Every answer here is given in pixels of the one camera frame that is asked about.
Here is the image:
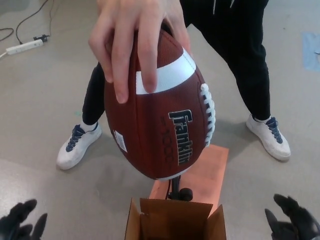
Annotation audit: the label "short black curved cable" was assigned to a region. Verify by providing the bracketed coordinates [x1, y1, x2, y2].
[0, 27, 15, 41]

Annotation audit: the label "open brown cardboard box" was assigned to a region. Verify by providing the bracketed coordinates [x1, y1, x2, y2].
[126, 197, 227, 240]

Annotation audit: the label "orange paper sheet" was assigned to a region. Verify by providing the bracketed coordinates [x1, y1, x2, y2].
[148, 144, 230, 210]

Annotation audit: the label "brown Franklin football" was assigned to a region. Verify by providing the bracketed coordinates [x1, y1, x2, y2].
[103, 21, 217, 181]

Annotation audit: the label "white left sock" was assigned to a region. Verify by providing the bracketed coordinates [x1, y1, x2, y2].
[251, 114, 272, 124]

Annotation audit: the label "person's right hand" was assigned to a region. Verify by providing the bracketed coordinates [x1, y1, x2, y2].
[88, 0, 192, 105]

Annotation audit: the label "black jogger pants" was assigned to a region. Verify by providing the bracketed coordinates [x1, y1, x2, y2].
[81, 0, 272, 125]

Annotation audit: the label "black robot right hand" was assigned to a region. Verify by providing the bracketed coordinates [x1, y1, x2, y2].
[264, 193, 320, 240]

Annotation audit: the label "long black looping cable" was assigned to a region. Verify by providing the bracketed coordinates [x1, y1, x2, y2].
[15, 0, 55, 44]

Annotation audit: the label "white left sneaker, navy laces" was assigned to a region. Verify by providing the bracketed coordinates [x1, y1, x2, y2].
[246, 113, 292, 161]

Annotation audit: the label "white right sneaker, navy laces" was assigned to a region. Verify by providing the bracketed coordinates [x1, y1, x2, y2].
[56, 121, 103, 171]

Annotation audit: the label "blue tape patch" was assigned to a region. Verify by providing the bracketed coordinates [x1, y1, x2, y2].
[301, 31, 320, 71]

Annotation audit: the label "white right sock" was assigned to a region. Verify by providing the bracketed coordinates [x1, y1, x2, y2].
[81, 119, 99, 132]

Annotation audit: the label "white sock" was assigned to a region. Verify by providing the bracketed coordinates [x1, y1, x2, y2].
[81, 119, 99, 132]
[251, 114, 272, 124]

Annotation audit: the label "black hand air pump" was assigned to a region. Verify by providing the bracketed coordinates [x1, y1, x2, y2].
[166, 174, 194, 202]

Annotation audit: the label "white sneaker, navy laces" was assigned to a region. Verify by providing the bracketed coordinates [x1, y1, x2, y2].
[56, 121, 103, 171]
[246, 113, 292, 161]

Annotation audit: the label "white power strip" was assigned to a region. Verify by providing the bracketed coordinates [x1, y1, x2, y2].
[6, 39, 45, 56]

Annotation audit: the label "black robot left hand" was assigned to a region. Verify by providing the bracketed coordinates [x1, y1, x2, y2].
[0, 198, 48, 240]

